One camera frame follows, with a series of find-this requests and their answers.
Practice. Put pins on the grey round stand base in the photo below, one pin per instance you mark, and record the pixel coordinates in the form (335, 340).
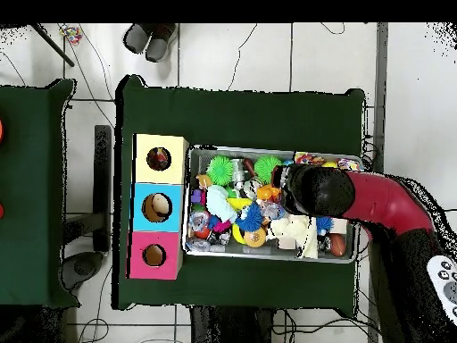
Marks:
(84, 268)

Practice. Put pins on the mint green foam cloth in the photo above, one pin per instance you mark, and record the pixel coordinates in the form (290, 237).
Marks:
(220, 204)

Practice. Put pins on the colourful polka dot cloth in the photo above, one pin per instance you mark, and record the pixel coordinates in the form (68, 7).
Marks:
(161, 158)

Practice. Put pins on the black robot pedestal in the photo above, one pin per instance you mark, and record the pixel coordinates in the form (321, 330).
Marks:
(228, 325)

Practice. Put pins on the cream knitted cloth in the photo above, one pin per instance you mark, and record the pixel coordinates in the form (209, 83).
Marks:
(296, 234)

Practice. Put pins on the thin black rod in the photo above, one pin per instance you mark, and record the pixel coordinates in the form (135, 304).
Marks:
(51, 43)

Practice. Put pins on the small colourful floor toy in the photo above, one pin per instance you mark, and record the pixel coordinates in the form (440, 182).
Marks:
(70, 33)

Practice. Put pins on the blue spiky ball with eyes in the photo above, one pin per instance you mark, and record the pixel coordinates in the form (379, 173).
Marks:
(250, 218)

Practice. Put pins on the dark green table cloth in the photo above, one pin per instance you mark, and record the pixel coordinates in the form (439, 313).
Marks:
(28, 214)
(235, 107)

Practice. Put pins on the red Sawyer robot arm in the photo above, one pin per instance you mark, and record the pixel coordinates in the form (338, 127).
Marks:
(378, 204)

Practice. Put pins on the person's foot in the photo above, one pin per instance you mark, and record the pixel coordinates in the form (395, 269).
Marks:
(161, 43)
(136, 37)

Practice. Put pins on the wooden box with three holes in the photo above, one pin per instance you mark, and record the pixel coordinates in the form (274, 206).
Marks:
(139, 214)

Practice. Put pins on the green spiky ball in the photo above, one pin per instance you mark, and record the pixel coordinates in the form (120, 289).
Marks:
(220, 170)
(268, 168)

